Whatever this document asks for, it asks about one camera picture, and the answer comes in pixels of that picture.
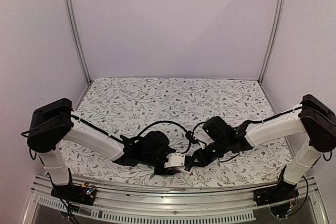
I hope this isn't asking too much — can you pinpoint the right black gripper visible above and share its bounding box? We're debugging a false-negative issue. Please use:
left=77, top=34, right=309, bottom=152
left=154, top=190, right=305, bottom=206
left=188, top=137, right=229, bottom=168

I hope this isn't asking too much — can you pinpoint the white remote control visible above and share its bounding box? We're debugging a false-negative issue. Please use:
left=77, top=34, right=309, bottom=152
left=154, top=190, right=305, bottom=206
left=173, top=166, right=190, bottom=175

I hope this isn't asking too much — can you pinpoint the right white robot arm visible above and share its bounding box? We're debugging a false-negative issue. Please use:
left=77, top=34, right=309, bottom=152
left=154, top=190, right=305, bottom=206
left=193, top=94, right=335, bottom=201

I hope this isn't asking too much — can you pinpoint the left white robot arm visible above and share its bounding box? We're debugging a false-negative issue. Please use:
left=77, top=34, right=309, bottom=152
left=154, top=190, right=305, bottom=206
left=21, top=98, right=185, bottom=200

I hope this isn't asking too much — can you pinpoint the floral patterned table mat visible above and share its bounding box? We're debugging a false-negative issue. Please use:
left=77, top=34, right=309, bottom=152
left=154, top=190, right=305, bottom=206
left=60, top=78, right=292, bottom=188

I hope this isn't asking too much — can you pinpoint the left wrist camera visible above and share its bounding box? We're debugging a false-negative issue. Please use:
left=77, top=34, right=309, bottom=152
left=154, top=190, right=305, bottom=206
left=164, top=153, right=193, bottom=168

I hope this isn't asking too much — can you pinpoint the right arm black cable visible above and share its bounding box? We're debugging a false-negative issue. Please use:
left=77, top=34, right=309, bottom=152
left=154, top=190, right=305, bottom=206
left=193, top=123, right=208, bottom=137

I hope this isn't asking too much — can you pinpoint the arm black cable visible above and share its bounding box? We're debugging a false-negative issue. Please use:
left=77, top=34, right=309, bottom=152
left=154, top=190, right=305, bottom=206
left=193, top=123, right=208, bottom=137
left=139, top=121, right=191, bottom=154

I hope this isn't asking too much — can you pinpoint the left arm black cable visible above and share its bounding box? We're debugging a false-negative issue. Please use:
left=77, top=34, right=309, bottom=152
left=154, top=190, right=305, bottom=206
left=139, top=121, right=191, bottom=154

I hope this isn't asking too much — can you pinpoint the front aluminium rail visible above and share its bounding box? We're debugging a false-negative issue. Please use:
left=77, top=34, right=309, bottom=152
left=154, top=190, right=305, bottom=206
left=23, top=176, right=329, bottom=224

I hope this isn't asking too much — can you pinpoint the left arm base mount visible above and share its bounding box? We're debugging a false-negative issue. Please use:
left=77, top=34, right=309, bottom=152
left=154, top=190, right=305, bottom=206
left=51, top=181, right=97, bottom=206

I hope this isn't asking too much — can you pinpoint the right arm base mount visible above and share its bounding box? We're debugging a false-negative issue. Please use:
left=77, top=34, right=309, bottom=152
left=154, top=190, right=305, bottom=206
left=253, top=182, right=299, bottom=219

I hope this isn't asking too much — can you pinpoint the right aluminium frame post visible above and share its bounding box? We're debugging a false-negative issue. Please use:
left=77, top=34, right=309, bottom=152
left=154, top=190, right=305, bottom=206
left=258, top=0, right=285, bottom=86

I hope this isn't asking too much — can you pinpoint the aluminium frame post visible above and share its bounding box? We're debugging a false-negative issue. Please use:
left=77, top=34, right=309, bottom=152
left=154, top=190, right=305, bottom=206
left=64, top=0, right=92, bottom=84
left=258, top=0, right=285, bottom=86

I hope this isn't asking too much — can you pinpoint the left aluminium frame post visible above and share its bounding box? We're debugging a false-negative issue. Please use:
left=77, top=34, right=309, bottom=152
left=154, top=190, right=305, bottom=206
left=64, top=0, right=92, bottom=84

